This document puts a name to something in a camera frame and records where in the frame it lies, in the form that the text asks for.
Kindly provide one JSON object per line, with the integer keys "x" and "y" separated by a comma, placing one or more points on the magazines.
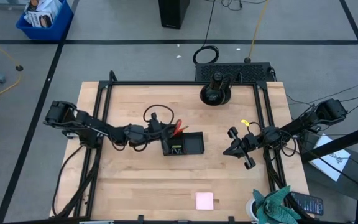
{"x": 40, "y": 14}

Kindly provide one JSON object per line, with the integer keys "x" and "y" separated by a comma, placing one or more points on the black desk lamp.
{"x": 211, "y": 95}

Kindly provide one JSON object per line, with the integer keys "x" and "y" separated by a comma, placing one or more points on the black vented equipment box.
{"x": 253, "y": 72}

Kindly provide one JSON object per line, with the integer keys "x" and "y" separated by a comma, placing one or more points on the white paper sheet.
{"x": 337, "y": 158}

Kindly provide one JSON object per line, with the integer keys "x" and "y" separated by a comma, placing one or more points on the blue plastic bin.
{"x": 57, "y": 28}

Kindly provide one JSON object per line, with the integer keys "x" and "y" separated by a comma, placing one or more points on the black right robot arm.
{"x": 297, "y": 124}

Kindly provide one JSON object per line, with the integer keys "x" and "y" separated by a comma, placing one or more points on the black smartphone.
{"x": 308, "y": 203}

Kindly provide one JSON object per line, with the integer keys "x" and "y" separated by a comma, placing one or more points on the teal green cloth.
{"x": 275, "y": 205}

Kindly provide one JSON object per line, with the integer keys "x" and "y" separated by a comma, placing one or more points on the black metal beam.
{"x": 337, "y": 143}

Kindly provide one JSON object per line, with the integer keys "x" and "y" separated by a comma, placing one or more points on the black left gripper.
{"x": 157, "y": 135}

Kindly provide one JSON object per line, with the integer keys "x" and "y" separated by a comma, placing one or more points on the black mesh desk organizer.
{"x": 194, "y": 144}

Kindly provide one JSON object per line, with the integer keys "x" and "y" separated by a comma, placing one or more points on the pink sticky note pad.
{"x": 204, "y": 200}

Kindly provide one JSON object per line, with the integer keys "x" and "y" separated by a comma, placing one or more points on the black binder clip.
{"x": 175, "y": 151}

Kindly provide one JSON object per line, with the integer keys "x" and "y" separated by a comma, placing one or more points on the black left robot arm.
{"x": 85, "y": 124}

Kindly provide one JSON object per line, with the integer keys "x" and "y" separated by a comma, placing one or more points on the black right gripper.
{"x": 249, "y": 142}

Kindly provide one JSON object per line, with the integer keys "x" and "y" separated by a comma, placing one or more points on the black computer tower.
{"x": 174, "y": 14}

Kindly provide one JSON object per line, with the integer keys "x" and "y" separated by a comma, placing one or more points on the black metal table frame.
{"x": 182, "y": 83}

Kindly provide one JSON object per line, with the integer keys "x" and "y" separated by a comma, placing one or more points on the white cup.
{"x": 250, "y": 210}

